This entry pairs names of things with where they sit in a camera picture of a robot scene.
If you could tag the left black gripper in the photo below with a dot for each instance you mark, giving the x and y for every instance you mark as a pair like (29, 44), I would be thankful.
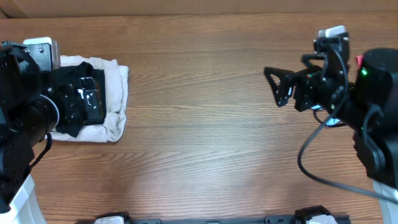
(69, 95)

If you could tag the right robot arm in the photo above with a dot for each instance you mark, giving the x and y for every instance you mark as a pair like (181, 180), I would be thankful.
(368, 106)

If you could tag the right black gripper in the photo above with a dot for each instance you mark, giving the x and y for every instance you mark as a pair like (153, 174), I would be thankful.
(282, 94)

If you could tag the black t-shirt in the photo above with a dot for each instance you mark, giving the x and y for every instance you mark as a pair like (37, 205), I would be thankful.
(86, 70)

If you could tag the folded beige garment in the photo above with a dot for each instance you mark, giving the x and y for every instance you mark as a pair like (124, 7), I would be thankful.
(116, 90)

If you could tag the light blue garment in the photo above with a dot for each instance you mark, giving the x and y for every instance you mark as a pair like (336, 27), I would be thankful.
(320, 115)

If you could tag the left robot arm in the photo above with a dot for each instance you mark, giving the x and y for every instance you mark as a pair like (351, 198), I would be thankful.
(40, 97)

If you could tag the red garment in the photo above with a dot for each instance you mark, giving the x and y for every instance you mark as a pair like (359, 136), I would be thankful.
(359, 60)

